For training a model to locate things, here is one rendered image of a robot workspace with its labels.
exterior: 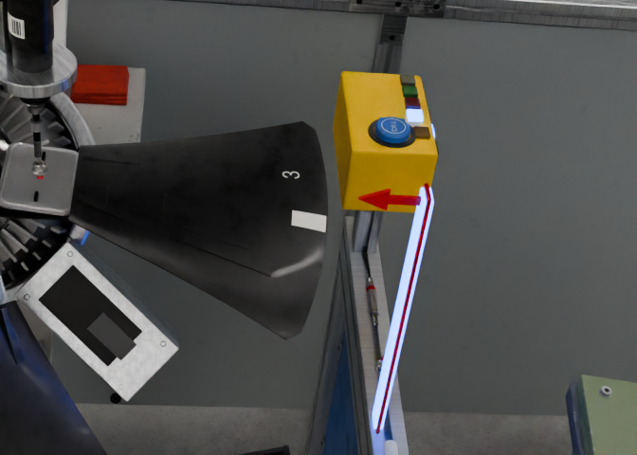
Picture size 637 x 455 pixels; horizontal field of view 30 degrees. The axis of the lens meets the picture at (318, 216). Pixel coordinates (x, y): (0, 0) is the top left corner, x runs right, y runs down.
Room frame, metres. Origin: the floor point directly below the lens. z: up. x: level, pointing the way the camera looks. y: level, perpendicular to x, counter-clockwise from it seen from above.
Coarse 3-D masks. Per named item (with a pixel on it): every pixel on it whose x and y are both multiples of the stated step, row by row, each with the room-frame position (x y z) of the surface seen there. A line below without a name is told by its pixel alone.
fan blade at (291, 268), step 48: (144, 144) 0.87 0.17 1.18; (192, 144) 0.88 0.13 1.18; (240, 144) 0.89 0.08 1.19; (288, 144) 0.90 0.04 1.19; (96, 192) 0.79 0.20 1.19; (144, 192) 0.80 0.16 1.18; (192, 192) 0.82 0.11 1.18; (240, 192) 0.83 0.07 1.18; (288, 192) 0.85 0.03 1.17; (144, 240) 0.75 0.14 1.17; (192, 240) 0.77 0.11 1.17; (240, 240) 0.78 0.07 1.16; (288, 240) 0.80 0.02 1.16; (240, 288) 0.74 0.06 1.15; (288, 288) 0.76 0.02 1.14; (288, 336) 0.72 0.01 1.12
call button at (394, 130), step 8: (384, 120) 1.11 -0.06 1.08; (392, 120) 1.11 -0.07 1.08; (400, 120) 1.12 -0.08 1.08; (376, 128) 1.10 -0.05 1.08; (384, 128) 1.10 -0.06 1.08; (392, 128) 1.10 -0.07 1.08; (400, 128) 1.10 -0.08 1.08; (408, 128) 1.10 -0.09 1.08; (384, 136) 1.09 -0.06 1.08; (392, 136) 1.08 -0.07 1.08; (400, 136) 1.09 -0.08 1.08; (408, 136) 1.09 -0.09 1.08
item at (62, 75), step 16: (0, 0) 0.80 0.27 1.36; (0, 16) 0.81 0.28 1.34; (0, 32) 0.81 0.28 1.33; (0, 48) 0.81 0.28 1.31; (64, 48) 0.83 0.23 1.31; (0, 64) 0.79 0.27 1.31; (64, 64) 0.80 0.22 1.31; (0, 80) 0.77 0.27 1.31; (16, 80) 0.77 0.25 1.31; (32, 80) 0.78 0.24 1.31; (48, 80) 0.78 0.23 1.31; (64, 80) 0.78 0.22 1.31; (16, 96) 0.77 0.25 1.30; (32, 96) 0.77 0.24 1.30; (48, 96) 0.77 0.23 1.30
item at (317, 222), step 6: (294, 210) 0.83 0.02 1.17; (294, 216) 0.82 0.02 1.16; (300, 216) 0.83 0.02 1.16; (306, 216) 0.83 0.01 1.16; (312, 216) 0.83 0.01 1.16; (318, 216) 0.83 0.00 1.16; (324, 216) 0.83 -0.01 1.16; (294, 222) 0.82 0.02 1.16; (300, 222) 0.82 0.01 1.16; (306, 222) 0.82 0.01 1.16; (312, 222) 0.82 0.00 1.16; (318, 222) 0.83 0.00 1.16; (324, 222) 0.83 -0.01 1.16; (312, 228) 0.82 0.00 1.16; (318, 228) 0.82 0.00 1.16; (324, 228) 0.82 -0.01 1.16
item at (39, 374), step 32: (0, 320) 0.73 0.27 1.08; (0, 352) 0.70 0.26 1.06; (32, 352) 0.73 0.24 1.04; (0, 384) 0.68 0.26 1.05; (32, 384) 0.70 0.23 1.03; (0, 416) 0.66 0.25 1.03; (32, 416) 0.68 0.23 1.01; (64, 416) 0.69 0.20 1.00; (0, 448) 0.64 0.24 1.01; (32, 448) 0.65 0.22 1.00; (64, 448) 0.67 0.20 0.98; (96, 448) 0.69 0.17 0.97
